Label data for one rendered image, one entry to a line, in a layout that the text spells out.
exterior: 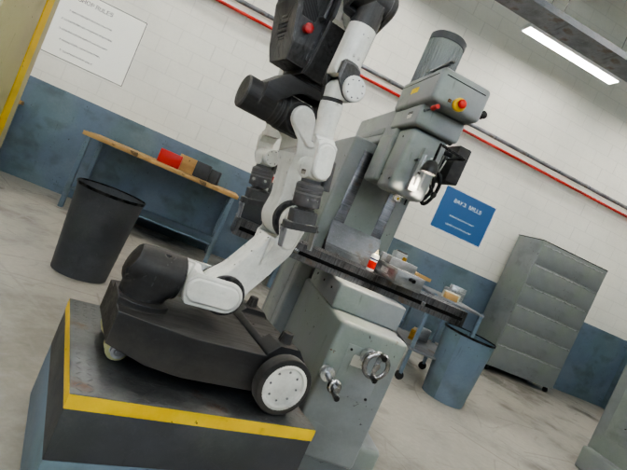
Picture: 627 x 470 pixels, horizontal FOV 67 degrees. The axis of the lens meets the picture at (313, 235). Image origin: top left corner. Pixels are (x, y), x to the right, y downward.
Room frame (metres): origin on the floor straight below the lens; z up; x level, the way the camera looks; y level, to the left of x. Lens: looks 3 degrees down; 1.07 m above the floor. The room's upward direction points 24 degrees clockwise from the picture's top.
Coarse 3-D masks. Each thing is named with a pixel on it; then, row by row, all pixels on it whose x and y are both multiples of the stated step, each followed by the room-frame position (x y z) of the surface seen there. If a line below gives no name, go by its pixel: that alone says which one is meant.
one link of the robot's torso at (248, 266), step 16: (288, 208) 1.62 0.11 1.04; (256, 240) 1.69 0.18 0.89; (272, 240) 1.63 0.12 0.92; (288, 240) 1.63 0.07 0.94; (240, 256) 1.65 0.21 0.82; (256, 256) 1.64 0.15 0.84; (272, 256) 1.65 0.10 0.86; (208, 272) 1.64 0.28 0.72; (224, 272) 1.60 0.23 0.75; (240, 272) 1.62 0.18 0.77; (256, 272) 1.65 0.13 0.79; (240, 304) 1.63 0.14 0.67
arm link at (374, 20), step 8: (360, 0) 1.42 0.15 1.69; (368, 0) 1.42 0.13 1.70; (376, 0) 1.42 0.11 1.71; (384, 0) 1.43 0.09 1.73; (392, 0) 1.45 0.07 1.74; (360, 8) 1.43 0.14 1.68; (368, 8) 1.42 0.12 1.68; (376, 8) 1.43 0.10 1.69; (384, 8) 1.44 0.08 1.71; (360, 16) 1.42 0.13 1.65; (368, 16) 1.42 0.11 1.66; (376, 16) 1.43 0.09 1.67; (384, 16) 1.46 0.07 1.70; (368, 24) 1.42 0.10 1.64; (376, 24) 1.44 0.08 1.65; (376, 32) 1.45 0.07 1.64
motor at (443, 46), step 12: (432, 36) 2.55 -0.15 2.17; (444, 36) 2.50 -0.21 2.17; (456, 36) 2.49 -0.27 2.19; (432, 48) 2.52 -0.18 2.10; (444, 48) 2.49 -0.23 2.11; (456, 48) 2.51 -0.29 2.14; (420, 60) 2.58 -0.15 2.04; (432, 60) 2.50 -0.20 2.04; (444, 60) 2.49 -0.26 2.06; (456, 60) 2.53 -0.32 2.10; (420, 72) 2.53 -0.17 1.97
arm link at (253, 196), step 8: (256, 176) 1.84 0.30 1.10; (256, 184) 1.84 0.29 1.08; (264, 184) 1.85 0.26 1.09; (248, 192) 1.86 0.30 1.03; (256, 192) 1.86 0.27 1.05; (264, 192) 1.88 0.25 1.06; (240, 200) 1.86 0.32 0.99; (248, 200) 1.85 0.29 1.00; (256, 200) 1.86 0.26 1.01; (264, 200) 1.89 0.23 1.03
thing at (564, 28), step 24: (216, 0) 5.94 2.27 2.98; (240, 0) 5.98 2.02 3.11; (504, 0) 4.48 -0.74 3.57; (528, 0) 4.33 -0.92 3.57; (264, 24) 6.08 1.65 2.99; (552, 24) 4.53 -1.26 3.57; (576, 24) 4.42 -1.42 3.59; (576, 48) 4.75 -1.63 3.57; (600, 48) 4.58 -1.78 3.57; (624, 72) 4.78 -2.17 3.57; (504, 144) 6.98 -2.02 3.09; (552, 168) 7.18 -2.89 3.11; (600, 192) 7.40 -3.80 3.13; (624, 216) 7.57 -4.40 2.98
